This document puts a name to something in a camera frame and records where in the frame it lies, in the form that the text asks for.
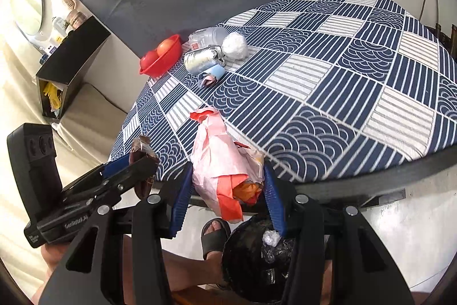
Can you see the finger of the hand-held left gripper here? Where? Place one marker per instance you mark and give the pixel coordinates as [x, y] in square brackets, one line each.
[117, 162]
[132, 173]

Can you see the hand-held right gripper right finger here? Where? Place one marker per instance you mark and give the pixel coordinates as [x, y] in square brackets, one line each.
[275, 197]

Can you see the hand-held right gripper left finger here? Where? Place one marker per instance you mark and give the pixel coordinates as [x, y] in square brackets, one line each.
[182, 197]

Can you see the brown chocolate wrapper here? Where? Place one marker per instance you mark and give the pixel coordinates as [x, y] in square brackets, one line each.
[141, 147]

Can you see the pink orange paper wrapper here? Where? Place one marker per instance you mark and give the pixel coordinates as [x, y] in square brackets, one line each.
[214, 155]

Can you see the bin with black liner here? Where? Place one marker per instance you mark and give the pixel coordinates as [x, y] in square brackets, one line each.
[246, 255]

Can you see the light blue small wrapper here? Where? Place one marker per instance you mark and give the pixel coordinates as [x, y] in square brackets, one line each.
[214, 73]

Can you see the small silver foil wrapper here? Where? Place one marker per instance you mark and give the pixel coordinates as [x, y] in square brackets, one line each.
[200, 58]

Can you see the crushed clear plastic bottle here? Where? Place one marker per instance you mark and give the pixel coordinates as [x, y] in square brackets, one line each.
[210, 35]

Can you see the round white tissue ball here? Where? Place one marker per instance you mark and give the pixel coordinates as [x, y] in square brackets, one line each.
[235, 45]

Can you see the person's left hand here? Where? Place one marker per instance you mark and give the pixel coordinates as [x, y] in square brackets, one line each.
[55, 256]

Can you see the black sandal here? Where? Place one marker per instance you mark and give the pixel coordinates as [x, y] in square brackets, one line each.
[210, 246]

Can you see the beige sofa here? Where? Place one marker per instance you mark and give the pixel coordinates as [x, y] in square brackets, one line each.
[89, 101]

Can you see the yellow rubber gloves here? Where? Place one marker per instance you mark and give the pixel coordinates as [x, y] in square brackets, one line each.
[51, 94]

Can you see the person's left leg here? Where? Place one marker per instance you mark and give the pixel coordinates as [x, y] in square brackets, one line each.
[189, 269]

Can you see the red plastic basket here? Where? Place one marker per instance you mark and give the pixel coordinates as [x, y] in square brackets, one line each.
[157, 68]

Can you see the blue white patterned tablecloth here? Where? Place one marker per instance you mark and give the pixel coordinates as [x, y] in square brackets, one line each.
[321, 94]

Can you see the purple label bottle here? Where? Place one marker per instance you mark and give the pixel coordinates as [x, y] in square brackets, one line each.
[51, 47]

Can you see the red yellow apple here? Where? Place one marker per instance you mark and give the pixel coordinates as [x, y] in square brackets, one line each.
[166, 47]

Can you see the white green cosmetic bottle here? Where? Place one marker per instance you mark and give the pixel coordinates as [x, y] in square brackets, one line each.
[59, 27]

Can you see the copper coloured jar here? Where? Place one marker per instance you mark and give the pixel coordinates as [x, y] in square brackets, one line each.
[76, 19]

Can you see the brown glass bottle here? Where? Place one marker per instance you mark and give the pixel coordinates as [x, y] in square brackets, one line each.
[438, 30]
[453, 33]

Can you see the black wall shelf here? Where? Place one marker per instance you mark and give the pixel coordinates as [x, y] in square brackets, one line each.
[71, 55]

